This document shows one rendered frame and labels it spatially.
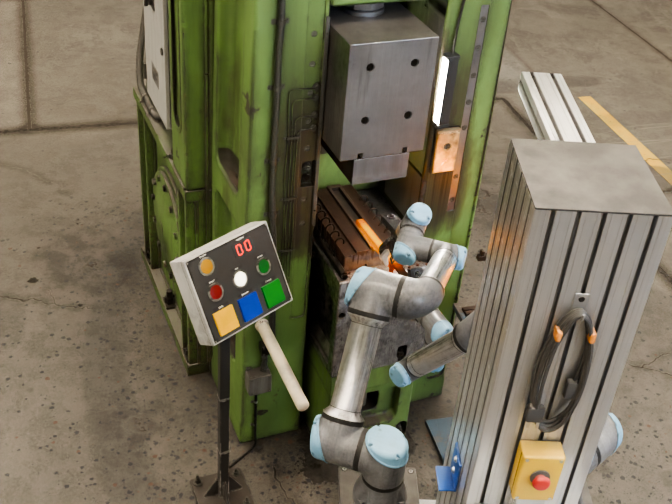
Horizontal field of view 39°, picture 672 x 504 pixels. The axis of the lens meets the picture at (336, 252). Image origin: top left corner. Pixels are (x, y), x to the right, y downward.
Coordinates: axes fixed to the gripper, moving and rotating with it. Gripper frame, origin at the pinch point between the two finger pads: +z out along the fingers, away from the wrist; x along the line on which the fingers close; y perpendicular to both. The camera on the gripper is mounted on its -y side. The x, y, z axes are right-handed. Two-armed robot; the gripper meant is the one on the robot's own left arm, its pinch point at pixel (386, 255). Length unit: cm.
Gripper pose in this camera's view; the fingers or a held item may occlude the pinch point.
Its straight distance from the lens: 321.4
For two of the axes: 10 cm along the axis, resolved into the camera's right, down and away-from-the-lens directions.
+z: -2.4, 4.4, 8.7
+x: 9.2, -1.7, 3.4
